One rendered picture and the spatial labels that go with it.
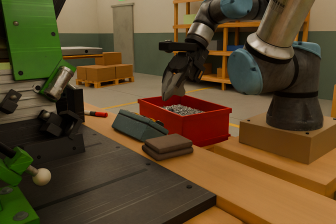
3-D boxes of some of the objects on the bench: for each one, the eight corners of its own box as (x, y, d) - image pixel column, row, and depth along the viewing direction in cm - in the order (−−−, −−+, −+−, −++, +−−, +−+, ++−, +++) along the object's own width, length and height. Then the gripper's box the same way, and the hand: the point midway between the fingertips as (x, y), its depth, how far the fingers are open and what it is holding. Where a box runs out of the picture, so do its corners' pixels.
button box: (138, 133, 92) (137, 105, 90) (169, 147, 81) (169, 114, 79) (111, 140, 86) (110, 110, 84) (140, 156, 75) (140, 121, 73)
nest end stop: (63, 139, 71) (73, 121, 73) (72, 139, 66) (83, 120, 69) (59, 137, 71) (69, 119, 73) (68, 136, 66) (78, 117, 68)
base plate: (30, 100, 133) (29, 95, 132) (216, 205, 51) (217, 194, 50) (-92, 116, 106) (-94, 110, 106) (-118, 392, 24) (-123, 372, 24)
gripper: (216, 51, 89) (187, 113, 85) (195, 50, 96) (167, 107, 92) (201, 34, 84) (169, 100, 79) (179, 34, 90) (149, 94, 86)
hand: (164, 95), depth 84 cm, fingers closed
